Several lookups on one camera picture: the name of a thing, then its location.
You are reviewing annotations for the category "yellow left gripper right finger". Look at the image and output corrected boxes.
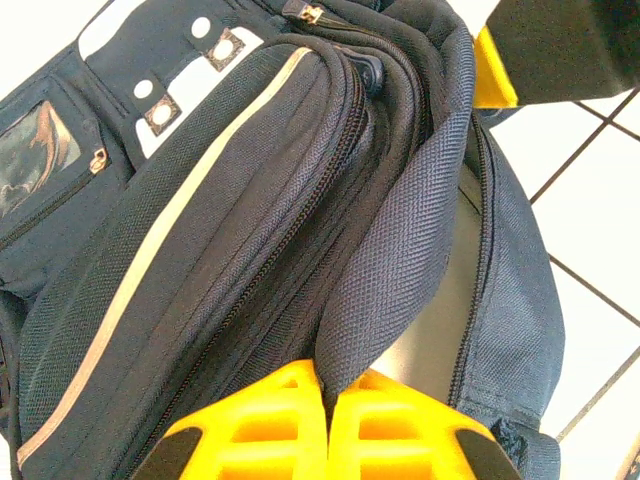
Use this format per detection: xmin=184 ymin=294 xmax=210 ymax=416
xmin=327 ymin=367 xmax=524 ymax=480

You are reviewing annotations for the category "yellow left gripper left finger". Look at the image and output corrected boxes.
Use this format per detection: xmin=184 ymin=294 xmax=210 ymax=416
xmin=132 ymin=358 xmax=332 ymax=480

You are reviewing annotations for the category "navy blue backpack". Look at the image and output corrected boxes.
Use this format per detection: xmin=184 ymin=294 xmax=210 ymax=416
xmin=0 ymin=0 xmax=566 ymax=480

